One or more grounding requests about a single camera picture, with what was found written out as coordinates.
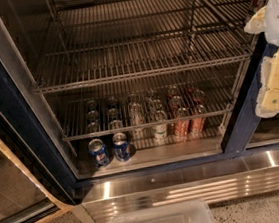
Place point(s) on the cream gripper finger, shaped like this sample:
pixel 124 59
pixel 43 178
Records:
pixel 267 103
pixel 256 24

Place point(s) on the blue pepsi can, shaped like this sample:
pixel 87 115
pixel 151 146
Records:
pixel 121 147
pixel 98 152

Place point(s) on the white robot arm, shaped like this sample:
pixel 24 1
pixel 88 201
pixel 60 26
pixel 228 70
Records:
pixel 266 20

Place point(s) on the red soda can right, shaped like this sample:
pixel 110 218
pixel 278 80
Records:
pixel 197 124

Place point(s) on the red soda can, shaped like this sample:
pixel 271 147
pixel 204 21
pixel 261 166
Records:
pixel 197 124
pixel 182 123

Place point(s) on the red soda can left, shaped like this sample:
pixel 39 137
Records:
pixel 182 123

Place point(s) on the steel fridge base panel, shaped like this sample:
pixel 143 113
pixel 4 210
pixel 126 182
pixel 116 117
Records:
pixel 211 182

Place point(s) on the white green soda can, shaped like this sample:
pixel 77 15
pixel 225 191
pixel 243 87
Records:
pixel 160 130

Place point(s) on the glass fridge door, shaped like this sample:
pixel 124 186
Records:
pixel 23 197

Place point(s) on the blue fridge centre post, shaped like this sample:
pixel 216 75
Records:
pixel 243 122

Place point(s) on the upper wire fridge shelf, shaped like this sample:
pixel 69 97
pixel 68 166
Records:
pixel 107 42

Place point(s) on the wire fridge shelf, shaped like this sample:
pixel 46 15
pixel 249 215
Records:
pixel 99 116
pixel 107 42

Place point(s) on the lower wire fridge shelf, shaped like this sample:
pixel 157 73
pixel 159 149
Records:
pixel 99 116

